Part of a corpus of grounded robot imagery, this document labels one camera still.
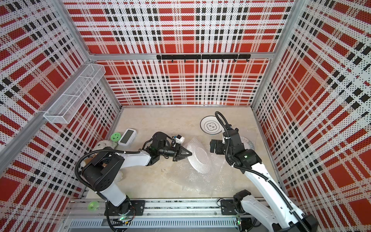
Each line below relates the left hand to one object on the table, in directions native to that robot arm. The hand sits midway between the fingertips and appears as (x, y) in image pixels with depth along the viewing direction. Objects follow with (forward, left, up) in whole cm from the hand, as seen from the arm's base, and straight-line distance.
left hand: (192, 154), depth 78 cm
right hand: (+4, -15, +5) cm, 17 cm away
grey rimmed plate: (-2, -4, -3) cm, 6 cm away
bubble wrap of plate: (-7, -13, -11) cm, 19 cm away
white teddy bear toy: (+7, +56, -4) cm, 57 cm away
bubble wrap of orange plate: (-7, +6, -11) cm, 14 cm away
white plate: (+30, -13, -14) cm, 36 cm away
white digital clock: (+18, +45, -10) cm, 50 cm away
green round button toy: (+18, +54, -10) cm, 57 cm away
